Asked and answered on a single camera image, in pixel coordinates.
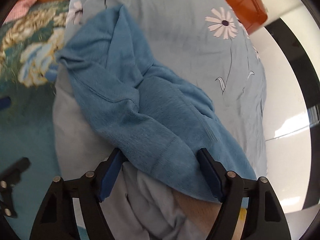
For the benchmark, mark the pink cloth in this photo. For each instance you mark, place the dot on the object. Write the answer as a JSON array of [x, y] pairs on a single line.
[[21, 8]]

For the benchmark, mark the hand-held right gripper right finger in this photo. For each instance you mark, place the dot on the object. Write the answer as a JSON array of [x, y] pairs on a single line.
[[212, 177]]

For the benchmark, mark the blue terry garment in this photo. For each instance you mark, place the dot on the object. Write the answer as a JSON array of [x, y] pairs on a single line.
[[130, 105]]

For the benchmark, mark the green floral blanket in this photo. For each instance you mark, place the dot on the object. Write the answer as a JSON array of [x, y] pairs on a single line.
[[30, 120]]

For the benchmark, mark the light blue floral duvet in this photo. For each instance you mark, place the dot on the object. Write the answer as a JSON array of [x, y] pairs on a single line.
[[187, 42]]

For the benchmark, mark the light grey cloth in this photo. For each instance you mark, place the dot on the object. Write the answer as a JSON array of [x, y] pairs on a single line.
[[75, 135]]

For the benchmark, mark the person's leg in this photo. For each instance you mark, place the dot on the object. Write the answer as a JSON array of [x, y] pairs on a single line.
[[197, 212]]

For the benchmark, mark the black door frame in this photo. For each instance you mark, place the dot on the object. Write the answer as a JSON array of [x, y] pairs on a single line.
[[295, 55]]

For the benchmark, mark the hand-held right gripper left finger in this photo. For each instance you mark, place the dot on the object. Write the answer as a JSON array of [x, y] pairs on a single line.
[[110, 177]]

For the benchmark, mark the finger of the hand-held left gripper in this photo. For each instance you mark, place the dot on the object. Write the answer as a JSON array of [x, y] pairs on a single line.
[[17, 167]]

